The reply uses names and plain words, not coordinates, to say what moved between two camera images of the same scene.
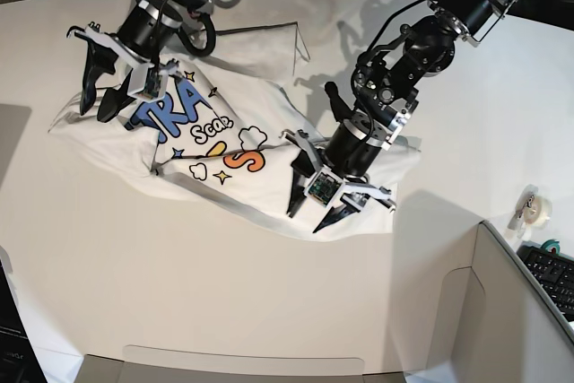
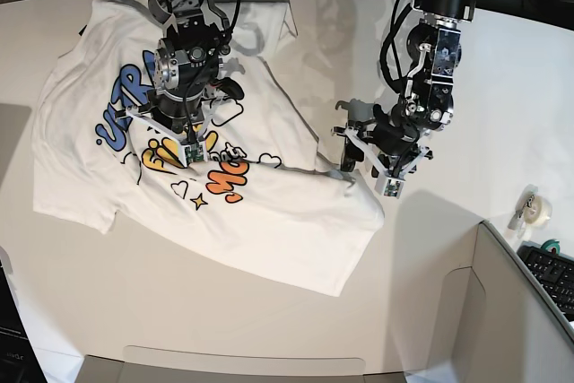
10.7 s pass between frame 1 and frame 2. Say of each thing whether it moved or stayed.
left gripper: moved
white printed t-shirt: moved
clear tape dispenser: stayed
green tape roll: stayed
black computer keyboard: stayed
